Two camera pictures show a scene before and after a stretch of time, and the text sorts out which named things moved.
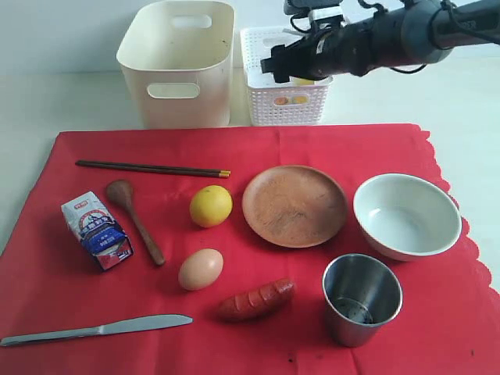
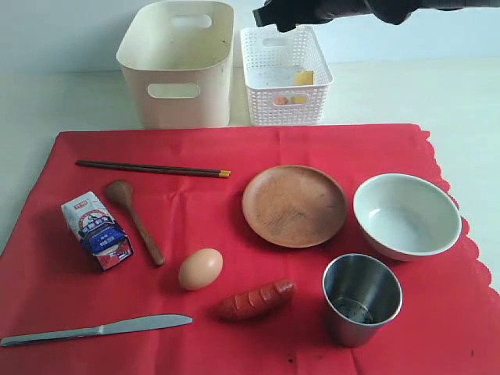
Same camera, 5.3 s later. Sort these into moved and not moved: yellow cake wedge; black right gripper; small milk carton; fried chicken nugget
Moved: black right gripper
Not moved: yellow cake wedge; small milk carton; fried chicken nugget
